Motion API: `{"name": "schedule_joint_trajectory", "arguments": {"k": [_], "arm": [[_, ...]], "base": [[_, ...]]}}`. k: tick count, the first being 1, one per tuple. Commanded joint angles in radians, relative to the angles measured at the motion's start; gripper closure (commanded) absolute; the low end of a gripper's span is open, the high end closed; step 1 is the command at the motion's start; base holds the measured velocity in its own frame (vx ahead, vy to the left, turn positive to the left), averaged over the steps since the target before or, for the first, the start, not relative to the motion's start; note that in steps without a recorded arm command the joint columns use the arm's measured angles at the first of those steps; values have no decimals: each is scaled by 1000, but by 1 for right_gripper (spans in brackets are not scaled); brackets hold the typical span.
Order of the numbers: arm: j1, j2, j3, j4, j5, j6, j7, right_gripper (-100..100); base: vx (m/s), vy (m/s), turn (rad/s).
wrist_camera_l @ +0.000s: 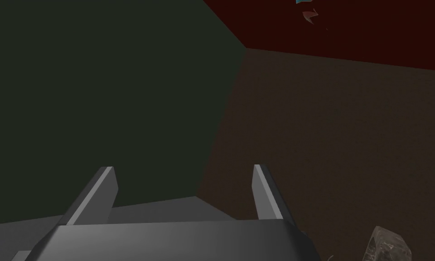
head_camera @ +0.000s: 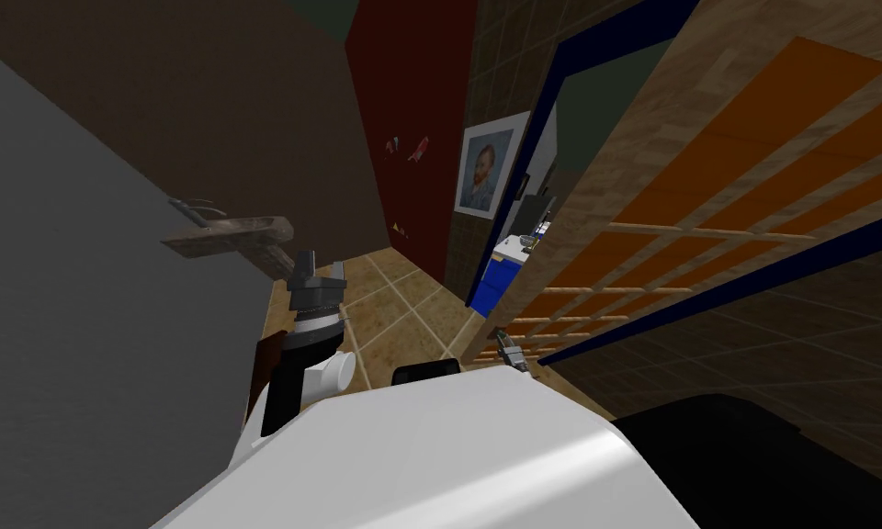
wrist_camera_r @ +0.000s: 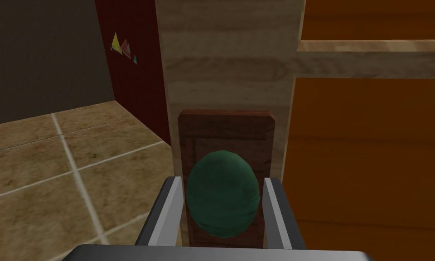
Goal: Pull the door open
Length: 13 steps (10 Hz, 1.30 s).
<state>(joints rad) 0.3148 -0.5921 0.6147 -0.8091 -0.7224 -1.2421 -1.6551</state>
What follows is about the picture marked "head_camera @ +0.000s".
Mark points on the wooden door with orange panels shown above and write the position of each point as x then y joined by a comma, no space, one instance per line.
705,184

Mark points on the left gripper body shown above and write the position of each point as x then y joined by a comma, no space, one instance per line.
316,295

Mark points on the framed portrait painting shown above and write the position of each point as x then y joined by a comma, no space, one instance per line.
486,166

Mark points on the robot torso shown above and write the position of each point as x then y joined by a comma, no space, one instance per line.
441,455

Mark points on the blue cabinet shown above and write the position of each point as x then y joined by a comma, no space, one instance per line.
501,278

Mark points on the brown wall sink with tap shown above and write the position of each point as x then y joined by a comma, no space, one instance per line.
242,236

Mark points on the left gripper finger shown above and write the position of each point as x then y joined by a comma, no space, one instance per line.
337,273
306,264

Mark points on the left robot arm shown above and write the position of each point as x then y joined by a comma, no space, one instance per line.
287,389

